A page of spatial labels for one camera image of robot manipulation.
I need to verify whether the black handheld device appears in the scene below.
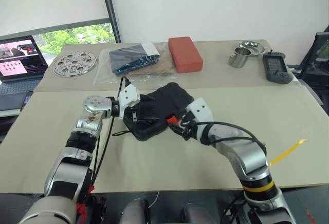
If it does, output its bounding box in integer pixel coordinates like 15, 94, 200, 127
262, 50, 294, 84

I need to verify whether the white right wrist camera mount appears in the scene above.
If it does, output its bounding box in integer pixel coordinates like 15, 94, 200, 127
185, 99, 214, 142

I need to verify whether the stainless steel cup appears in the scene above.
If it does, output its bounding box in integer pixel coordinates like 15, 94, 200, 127
228, 48, 252, 68

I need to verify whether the open laptop computer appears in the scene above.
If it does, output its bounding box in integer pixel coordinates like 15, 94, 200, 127
0, 35, 49, 111

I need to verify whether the stainless steel bowl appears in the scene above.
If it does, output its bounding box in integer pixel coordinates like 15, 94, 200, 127
237, 40, 265, 57

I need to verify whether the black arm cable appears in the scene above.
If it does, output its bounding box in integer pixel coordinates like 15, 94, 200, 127
196, 121, 268, 219
91, 76, 131, 196

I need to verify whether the black bracket under table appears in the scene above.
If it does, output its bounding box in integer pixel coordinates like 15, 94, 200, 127
91, 195, 107, 224

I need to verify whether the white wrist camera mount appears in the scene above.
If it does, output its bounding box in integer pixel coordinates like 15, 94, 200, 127
185, 99, 214, 142
117, 84, 141, 121

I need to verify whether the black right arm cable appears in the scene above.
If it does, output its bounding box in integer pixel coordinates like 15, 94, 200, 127
196, 121, 268, 219

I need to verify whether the dark blue folded cloth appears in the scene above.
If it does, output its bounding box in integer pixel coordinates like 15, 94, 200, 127
109, 43, 161, 77

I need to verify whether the clear plastic bag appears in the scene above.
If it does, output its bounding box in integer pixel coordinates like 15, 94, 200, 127
92, 42, 180, 85

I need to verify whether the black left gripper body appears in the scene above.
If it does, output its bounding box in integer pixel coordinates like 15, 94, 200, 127
122, 102, 145, 125

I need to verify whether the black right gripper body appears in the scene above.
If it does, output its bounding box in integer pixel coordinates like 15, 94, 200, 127
179, 113, 199, 142

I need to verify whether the black mesh chair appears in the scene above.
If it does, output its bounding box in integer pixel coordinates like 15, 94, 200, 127
300, 31, 329, 106

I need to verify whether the yellow tape strip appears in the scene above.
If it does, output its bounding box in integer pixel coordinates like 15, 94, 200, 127
269, 138, 308, 167

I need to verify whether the dark window frame post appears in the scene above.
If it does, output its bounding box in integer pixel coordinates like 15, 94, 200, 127
99, 0, 122, 44

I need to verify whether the beige folded cloth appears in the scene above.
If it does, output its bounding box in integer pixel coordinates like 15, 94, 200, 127
128, 43, 178, 78

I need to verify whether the red orange brick block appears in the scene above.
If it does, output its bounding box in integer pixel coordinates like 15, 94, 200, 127
168, 36, 204, 74

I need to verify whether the black plastic tool case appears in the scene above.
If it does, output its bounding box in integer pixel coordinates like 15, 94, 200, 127
122, 82, 195, 142

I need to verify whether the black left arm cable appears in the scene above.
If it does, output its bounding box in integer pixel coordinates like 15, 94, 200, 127
91, 76, 131, 196

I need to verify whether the round perforated metal plate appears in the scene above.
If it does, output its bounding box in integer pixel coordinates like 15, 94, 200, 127
53, 50, 98, 77

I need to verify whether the thin white cord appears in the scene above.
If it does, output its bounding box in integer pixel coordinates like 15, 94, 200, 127
149, 193, 159, 209

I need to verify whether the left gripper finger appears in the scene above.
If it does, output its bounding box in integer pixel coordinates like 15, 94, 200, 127
140, 94, 156, 106
136, 116, 160, 125

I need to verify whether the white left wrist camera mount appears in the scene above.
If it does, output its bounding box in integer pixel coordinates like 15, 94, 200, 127
117, 84, 141, 121

